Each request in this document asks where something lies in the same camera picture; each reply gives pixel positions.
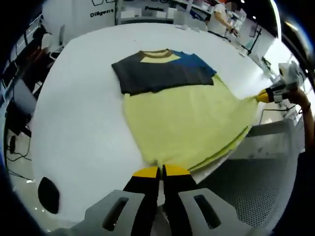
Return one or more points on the white office chair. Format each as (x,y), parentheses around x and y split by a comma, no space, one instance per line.
(62,37)

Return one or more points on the ceiling light strip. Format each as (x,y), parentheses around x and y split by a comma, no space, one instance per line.
(276,19)

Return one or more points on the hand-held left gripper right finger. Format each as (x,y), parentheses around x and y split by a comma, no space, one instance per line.
(177,196)

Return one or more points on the grey mesh chair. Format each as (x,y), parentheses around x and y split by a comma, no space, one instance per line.
(246,184)

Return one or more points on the yellow blue grey t-shirt garment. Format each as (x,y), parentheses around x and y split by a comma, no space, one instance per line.
(184,118)

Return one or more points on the grey metal shelving unit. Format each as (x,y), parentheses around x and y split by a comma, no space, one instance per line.
(117,12)

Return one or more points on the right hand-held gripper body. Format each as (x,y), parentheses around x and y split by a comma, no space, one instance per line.
(290,73)

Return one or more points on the person's right hand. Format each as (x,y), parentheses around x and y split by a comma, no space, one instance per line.
(299,97)

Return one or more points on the black tripod stand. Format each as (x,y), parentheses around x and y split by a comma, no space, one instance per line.
(253,41)

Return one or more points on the grey desk partition panel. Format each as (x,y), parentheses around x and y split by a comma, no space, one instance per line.
(24,100)

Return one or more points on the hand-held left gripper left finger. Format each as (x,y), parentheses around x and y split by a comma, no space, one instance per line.
(145,196)

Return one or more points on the black oval object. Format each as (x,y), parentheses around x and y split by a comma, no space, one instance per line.
(48,195)

